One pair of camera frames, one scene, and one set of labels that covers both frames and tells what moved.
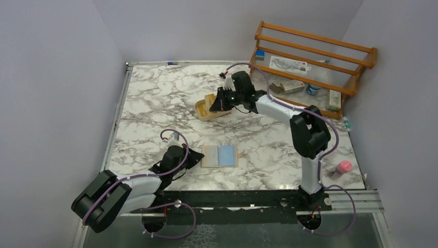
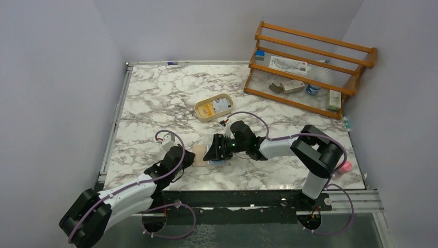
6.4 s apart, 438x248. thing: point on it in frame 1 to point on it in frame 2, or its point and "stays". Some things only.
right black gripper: (219, 104) to (215, 153)
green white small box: (334, 100) stays
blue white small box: (260, 55) stays
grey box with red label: (292, 86) stays
